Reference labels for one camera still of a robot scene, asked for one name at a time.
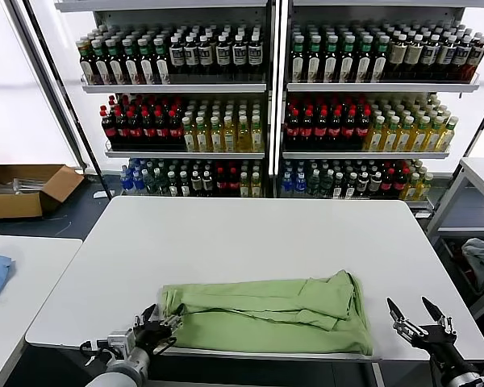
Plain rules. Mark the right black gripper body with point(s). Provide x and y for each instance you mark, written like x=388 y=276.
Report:
x=443 y=346

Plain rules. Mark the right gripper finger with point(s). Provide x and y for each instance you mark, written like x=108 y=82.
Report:
x=445 y=323
x=407 y=327

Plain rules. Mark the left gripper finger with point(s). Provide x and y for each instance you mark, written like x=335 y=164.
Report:
x=144 y=316
x=172 y=322

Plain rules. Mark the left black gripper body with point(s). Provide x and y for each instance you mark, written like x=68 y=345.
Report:
x=153 y=336

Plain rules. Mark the light green printed t-shirt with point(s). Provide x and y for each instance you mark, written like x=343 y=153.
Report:
x=266 y=318

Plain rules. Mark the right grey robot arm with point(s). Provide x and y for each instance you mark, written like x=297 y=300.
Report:
x=461 y=379

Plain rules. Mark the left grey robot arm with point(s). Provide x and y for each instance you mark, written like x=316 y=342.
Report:
x=121 y=375

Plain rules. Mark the red plastic basket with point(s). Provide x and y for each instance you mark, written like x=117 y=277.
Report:
x=470 y=276

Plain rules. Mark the small white floor object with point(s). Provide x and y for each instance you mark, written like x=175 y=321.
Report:
x=100 y=194

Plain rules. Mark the green soda bottle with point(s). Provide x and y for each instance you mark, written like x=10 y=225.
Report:
x=327 y=185
x=314 y=185
x=162 y=183
x=151 y=183

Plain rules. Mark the small white-cap dark bottle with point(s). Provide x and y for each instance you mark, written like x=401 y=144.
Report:
x=339 y=186
x=362 y=184
x=207 y=183
x=173 y=185
x=350 y=186
x=375 y=184
x=184 y=185
x=196 y=183

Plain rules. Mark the blue water bottle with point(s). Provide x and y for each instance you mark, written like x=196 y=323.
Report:
x=287 y=186
x=126 y=182
x=300 y=186
x=138 y=182

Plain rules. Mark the small yellow drink bottle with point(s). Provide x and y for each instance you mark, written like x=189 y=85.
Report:
x=424 y=189
x=410 y=189
x=245 y=186
x=257 y=186

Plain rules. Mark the small red-cap cola bottle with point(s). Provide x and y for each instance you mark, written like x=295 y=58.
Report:
x=401 y=186
x=221 y=185
x=234 y=185
x=387 y=186

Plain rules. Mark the open brown cardboard box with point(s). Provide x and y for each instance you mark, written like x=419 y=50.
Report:
x=12 y=205

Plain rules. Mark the bagged metal parts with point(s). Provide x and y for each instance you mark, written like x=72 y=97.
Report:
x=24 y=184

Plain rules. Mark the thin black diagonal pole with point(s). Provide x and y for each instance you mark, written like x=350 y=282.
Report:
x=78 y=121

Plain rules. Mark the grey metal shelving unit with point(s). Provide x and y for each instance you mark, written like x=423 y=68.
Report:
x=173 y=88
x=379 y=86

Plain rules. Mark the green-cap dark tea bottle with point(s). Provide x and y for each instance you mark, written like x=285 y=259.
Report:
x=297 y=66
x=314 y=66
x=364 y=66
x=330 y=66
x=148 y=69
x=163 y=69
x=118 y=68
x=347 y=66
x=380 y=66
x=103 y=68
x=133 y=69
x=89 y=68

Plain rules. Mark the wide grey diagonal pole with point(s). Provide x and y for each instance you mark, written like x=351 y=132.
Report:
x=47 y=80

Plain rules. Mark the white-label dark drink bottle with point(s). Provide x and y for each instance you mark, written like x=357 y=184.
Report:
x=191 y=55
x=205 y=55
x=177 y=56
x=223 y=55
x=255 y=55
x=476 y=54
x=240 y=55
x=445 y=55
x=429 y=54
x=461 y=55

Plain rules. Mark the beige-label dark drink bottle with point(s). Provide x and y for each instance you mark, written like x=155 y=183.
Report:
x=397 y=54
x=413 y=54

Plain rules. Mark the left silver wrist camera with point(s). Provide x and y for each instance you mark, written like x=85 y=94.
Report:
x=121 y=342

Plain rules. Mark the white vertical shelf post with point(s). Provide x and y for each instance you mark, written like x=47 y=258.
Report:
x=275 y=121

